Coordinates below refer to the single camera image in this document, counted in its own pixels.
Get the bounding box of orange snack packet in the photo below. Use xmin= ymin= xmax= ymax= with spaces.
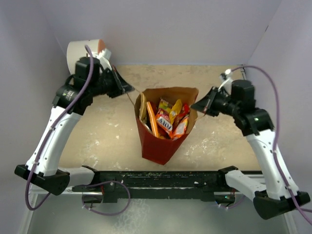
xmin=172 ymin=115 xmax=189 ymax=140

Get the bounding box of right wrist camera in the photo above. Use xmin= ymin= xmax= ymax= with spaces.
xmin=219 ymin=69 xmax=233 ymax=90

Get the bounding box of brown chips bag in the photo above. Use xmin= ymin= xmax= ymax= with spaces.
xmin=139 ymin=92 xmax=147 ymax=124

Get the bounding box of Fox's candy packet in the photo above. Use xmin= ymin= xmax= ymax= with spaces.
xmin=156 ymin=99 xmax=173 ymax=135

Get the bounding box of orange chips bag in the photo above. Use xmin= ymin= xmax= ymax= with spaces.
xmin=146 ymin=101 xmax=159 ymax=138

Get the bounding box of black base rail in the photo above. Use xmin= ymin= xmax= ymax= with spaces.
xmin=73 ymin=171 xmax=236 ymax=204

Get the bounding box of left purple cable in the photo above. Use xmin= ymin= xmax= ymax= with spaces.
xmin=24 ymin=45 xmax=95 ymax=211

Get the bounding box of white cylinder device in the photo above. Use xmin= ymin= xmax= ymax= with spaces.
xmin=66 ymin=39 xmax=106 ymax=74

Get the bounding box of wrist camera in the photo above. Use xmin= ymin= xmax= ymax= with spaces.
xmin=219 ymin=69 xmax=233 ymax=90
xmin=93 ymin=48 xmax=112 ymax=66

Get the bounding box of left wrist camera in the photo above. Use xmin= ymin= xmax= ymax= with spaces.
xmin=93 ymin=48 xmax=112 ymax=66

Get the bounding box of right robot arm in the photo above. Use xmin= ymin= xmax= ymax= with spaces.
xmin=191 ymin=80 xmax=311 ymax=220

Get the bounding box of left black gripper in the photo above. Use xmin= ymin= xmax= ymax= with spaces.
xmin=89 ymin=65 xmax=134 ymax=98

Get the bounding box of yellow snack packet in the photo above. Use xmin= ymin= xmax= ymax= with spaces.
xmin=169 ymin=99 xmax=183 ymax=124

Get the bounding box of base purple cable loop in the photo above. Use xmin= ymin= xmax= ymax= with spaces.
xmin=81 ymin=180 xmax=131 ymax=216

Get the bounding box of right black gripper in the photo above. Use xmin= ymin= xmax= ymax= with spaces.
xmin=191 ymin=86 xmax=239 ymax=116

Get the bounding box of red snack packet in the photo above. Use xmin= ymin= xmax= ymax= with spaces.
xmin=173 ymin=104 xmax=190 ymax=128

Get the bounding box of red paper bag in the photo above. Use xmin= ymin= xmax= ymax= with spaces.
xmin=133 ymin=87 xmax=199 ymax=165

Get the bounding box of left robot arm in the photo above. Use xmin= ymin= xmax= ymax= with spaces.
xmin=14 ymin=57 xmax=134 ymax=195

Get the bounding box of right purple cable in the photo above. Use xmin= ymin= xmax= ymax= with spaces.
xmin=230 ymin=65 xmax=312 ymax=213

